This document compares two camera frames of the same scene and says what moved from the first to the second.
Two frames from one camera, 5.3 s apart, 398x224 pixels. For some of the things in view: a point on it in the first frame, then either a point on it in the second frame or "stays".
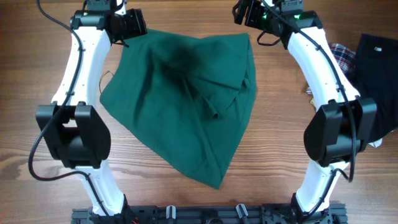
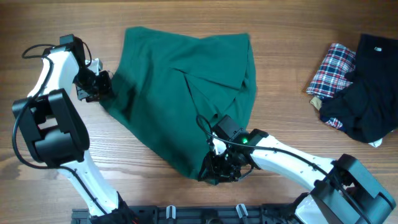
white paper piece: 377,143 stays
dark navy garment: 375,77 stays
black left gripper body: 130,25 to 91,86
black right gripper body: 245,14 to 216,169
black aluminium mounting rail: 214,214 stays
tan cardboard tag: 313,102 stays
